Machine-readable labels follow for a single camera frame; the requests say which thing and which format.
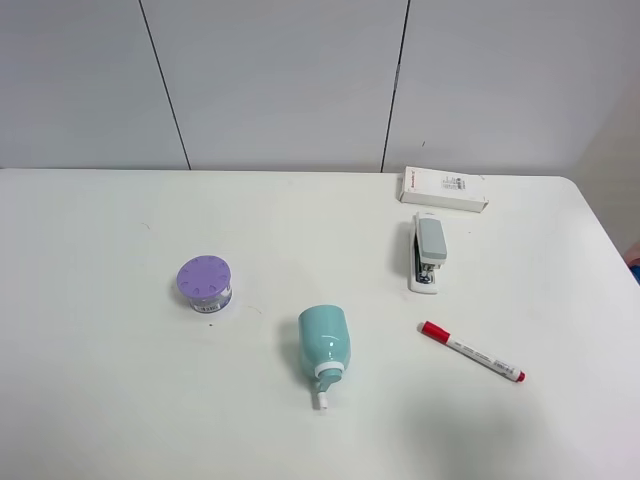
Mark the white staples box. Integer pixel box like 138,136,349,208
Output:
399,166,489,213

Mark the grey white stapler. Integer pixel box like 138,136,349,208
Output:
409,213,448,295

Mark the blue object at edge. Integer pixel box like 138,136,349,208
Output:
624,241,640,283

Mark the purple lidded round jar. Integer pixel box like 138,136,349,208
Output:
176,255,232,314

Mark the teal pencil sharpener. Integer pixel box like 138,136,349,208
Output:
298,305,351,411

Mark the red white marker pen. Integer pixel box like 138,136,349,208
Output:
420,322,526,383

